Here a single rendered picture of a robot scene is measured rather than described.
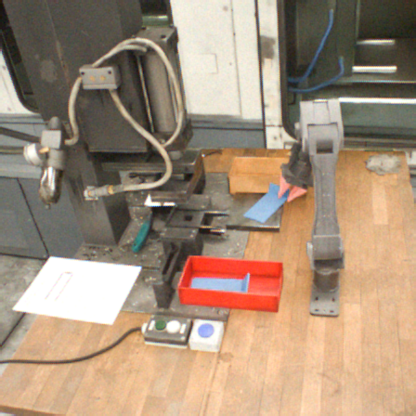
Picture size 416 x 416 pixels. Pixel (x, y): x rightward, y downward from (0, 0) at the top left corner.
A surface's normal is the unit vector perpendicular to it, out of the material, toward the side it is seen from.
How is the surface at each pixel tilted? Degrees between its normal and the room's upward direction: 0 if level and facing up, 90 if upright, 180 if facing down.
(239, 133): 90
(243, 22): 90
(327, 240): 65
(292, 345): 0
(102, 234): 90
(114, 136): 90
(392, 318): 0
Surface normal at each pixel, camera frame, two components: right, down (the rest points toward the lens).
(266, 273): -0.22, 0.59
